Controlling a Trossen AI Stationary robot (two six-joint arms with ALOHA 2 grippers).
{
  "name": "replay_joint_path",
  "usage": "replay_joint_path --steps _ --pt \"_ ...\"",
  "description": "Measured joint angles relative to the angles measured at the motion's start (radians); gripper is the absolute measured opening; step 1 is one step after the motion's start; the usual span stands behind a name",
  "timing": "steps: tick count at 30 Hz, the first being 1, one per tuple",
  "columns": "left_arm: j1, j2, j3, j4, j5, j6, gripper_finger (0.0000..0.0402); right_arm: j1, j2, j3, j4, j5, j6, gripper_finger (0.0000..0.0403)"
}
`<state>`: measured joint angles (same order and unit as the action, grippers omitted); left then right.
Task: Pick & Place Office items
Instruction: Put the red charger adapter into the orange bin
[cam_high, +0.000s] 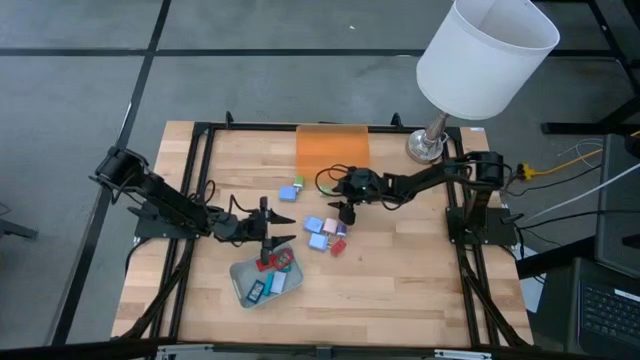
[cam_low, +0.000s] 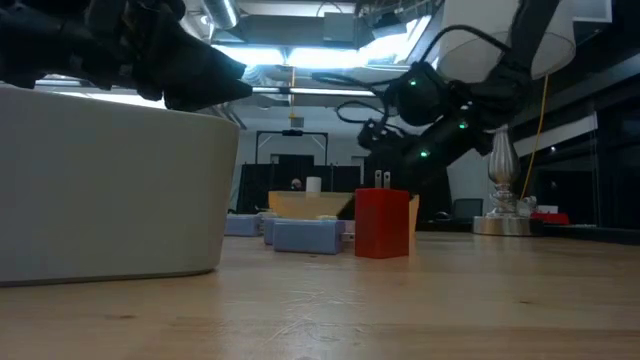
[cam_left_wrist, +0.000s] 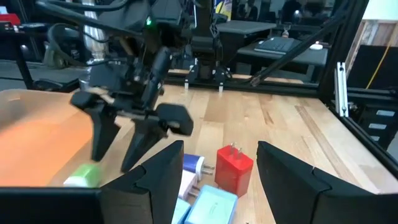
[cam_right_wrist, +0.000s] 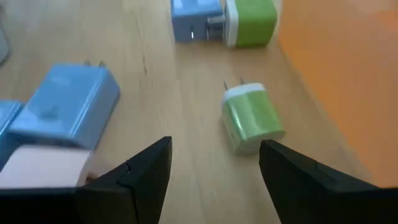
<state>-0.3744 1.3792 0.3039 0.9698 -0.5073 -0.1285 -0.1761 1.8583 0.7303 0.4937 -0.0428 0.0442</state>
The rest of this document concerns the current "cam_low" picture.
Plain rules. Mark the red flat box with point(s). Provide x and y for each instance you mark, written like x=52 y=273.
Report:
x=550 y=219

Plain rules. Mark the translucent orange bin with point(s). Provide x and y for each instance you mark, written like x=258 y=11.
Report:
x=305 y=205

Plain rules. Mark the white paper roll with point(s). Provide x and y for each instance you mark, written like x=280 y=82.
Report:
x=313 y=185

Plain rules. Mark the silver table lamp white shade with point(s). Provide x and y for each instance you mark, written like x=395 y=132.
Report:
x=502 y=160

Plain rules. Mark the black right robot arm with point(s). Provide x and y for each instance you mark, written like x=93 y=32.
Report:
x=450 y=100

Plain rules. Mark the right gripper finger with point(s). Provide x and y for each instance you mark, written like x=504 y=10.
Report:
x=354 y=207

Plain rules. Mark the red wall charger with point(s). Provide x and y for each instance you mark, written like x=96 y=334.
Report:
x=382 y=225

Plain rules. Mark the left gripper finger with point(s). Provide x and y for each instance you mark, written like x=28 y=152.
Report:
x=205 y=80

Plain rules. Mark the crumpled white object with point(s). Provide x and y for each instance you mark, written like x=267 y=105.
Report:
x=527 y=206

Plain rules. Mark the black metal frame stand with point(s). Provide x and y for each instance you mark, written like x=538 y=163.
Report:
x=292 y=132

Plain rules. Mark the person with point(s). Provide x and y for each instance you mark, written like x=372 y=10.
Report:
x=296 y=185

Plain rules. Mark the large white plastic bin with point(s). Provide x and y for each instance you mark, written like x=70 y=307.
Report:
x=110 y=190

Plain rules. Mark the small white box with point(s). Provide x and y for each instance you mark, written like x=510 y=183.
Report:
x=547 y=209

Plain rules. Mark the black partition wall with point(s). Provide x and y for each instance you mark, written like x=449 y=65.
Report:
x=255 y=185

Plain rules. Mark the long ceiling light bar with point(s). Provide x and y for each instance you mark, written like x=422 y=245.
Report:
x=330 y=92

